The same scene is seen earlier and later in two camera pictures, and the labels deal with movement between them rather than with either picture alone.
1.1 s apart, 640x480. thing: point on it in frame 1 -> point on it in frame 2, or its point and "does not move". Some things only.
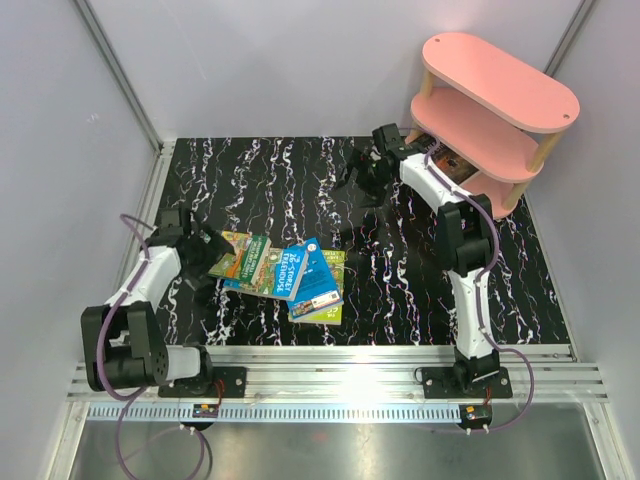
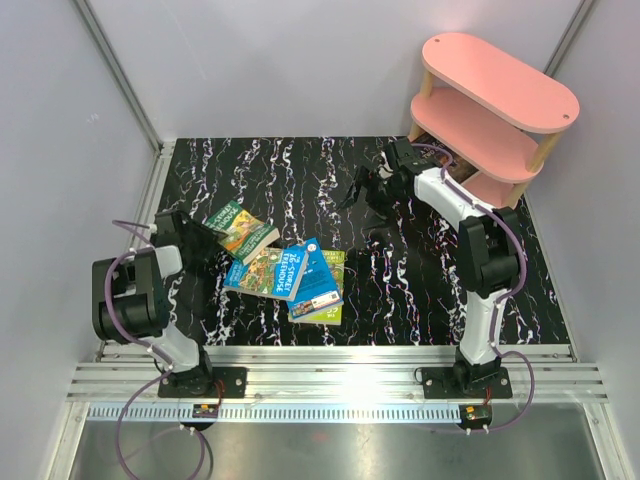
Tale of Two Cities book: x=458 y=167 does not move
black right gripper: x=356 y=161 -> x=361 y=175
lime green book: x=330 y=315 does not move
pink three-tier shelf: x=488 y=115 does not move
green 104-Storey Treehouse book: x=244 y=262 -> x=245 y=235
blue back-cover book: x=317 y=289 does not move
